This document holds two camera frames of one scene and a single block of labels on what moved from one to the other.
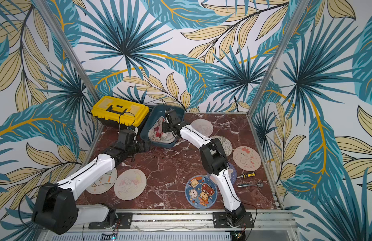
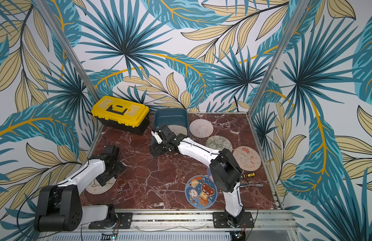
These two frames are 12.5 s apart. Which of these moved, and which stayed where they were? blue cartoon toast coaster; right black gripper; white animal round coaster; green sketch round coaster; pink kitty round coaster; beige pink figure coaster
Moved: right black gripper; beige pink figure coaster
Stayed: blue cartoon toast coaster; pink kitty round coaster; green sketch round coaster; white animal round coaster
